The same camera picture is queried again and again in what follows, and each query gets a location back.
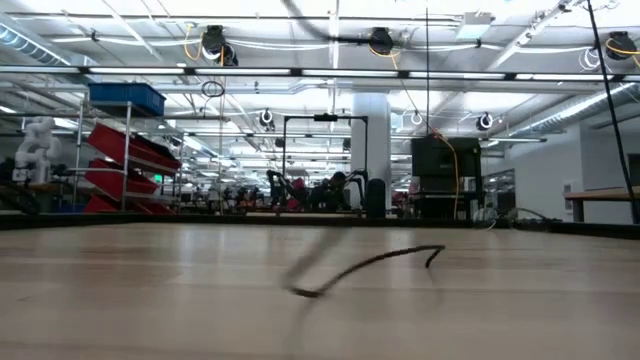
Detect white cable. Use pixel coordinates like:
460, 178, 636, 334
472, 207, 509, 232

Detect person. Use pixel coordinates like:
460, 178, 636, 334
307, 171, 351, 212

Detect black aluminium table frame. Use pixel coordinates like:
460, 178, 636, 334
0, 212, 640, 242

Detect wooden work table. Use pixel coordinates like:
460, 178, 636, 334
563, 187, 640, 225

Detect black ceiling cord reel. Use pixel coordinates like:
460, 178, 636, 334
201, 24, 240, 68
604, 30, 639, 61
367, 27, 396, 57

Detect metal wire rack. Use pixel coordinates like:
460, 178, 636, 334
72, 99, 184, 216

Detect thin black cord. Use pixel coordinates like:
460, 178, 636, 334
279, 0, 446, 300

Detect white building column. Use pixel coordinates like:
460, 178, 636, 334
351, 92, 392, 211

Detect ceiling light strip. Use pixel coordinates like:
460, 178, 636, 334
0, 64, 640, 82

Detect blue storage bin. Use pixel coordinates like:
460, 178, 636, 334
88, 82, 167, 117

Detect black monitor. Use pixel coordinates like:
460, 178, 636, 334
410, 137, 483, 194

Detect red storage bin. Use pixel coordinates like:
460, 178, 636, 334
87, 194, 174, 216
84, 158, 160, 201
87, 123, 182, 176

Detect white robot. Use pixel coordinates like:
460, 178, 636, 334
13, 117, 62, 186

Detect black gantry frame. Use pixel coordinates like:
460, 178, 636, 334
282, 113, 370, 184

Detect yellow hanging cable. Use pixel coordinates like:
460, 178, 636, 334
367, 42, 460, 219

